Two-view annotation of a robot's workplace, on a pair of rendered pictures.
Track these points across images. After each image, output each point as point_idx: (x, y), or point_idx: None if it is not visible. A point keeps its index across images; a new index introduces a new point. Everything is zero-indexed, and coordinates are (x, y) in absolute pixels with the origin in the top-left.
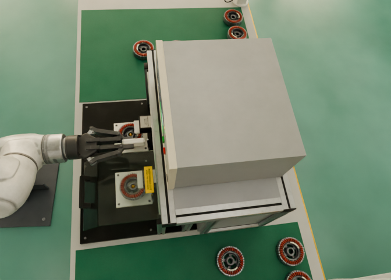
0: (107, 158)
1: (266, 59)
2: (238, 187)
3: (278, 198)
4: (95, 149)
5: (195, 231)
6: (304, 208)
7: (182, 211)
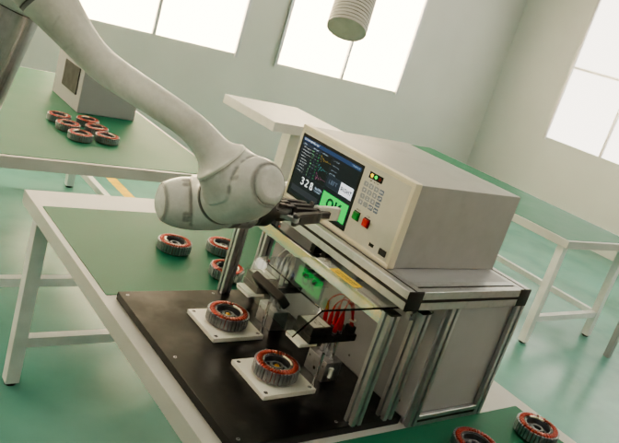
0: (309, 217)
1: (419, 151)
2: (460, 273)
3: (507, 282)
4: (292, 207)
5: (397, 425)
6: (510, 393)
7: (420, 284)
